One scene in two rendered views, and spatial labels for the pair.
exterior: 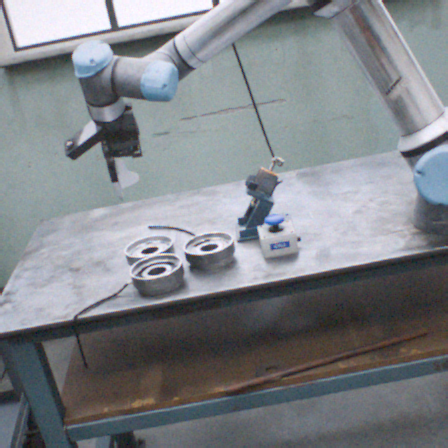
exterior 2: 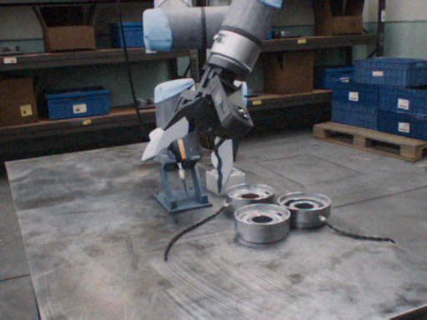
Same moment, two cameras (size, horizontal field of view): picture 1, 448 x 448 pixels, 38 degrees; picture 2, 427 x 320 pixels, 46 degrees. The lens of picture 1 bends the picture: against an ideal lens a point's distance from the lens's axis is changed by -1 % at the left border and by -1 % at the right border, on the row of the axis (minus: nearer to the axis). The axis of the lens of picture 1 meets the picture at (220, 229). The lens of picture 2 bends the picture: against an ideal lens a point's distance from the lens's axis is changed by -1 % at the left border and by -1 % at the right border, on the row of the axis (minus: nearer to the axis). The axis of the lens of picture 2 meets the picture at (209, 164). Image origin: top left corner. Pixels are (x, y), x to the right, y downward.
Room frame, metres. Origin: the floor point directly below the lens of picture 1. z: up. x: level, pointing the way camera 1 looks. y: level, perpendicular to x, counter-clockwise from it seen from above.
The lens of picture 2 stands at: (1.73, 0.93, 1.19)
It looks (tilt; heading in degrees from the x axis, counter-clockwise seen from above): 16 degrees down; 245
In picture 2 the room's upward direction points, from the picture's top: 2 degrees counter-clockwise
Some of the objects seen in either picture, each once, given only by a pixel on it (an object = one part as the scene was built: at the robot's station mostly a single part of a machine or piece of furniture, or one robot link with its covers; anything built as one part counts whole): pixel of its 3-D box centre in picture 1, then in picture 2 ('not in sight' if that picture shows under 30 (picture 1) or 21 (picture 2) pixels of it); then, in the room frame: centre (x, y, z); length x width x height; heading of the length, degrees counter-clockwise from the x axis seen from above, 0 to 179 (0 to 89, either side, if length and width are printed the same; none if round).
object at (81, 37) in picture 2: not in sight; (66, 28); (0.94, -3.56, 1.19); 0.52 x 0.42 x 0.38; 179
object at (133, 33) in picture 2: not in sight; (142, 34); (0.28, -3.57, 1.11); 0.52 x 0.38 x 0.22; 179
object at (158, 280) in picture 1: (157, 275); (303, 210); (1.16, 0.14, 0.82); 0.10 x 0.10 x 0.04
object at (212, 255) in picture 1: (210, 251); (250, 199); (1.23, 0.03, 0.82); 0.10 x 0.10 x 0.04
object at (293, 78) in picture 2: not in sight; (287, 71); (-1.24, -3.54, 0.67); 0.52 x 0.43 x 0.43; 179
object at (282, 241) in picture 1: (280, 238); (224, 179); (1.21, -0.12, 0.82); 0.08 x 0.07 x 0.05; 89
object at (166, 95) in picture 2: not in sight; (177, 102); (1.19, -0.46, 0.97); 0.13 x 0.12 x 0.14; 159
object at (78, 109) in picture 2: not in sight; (76, 102); (0.93, -3.58, 0.56); 0.52 x 0.38 x 0.22; 176
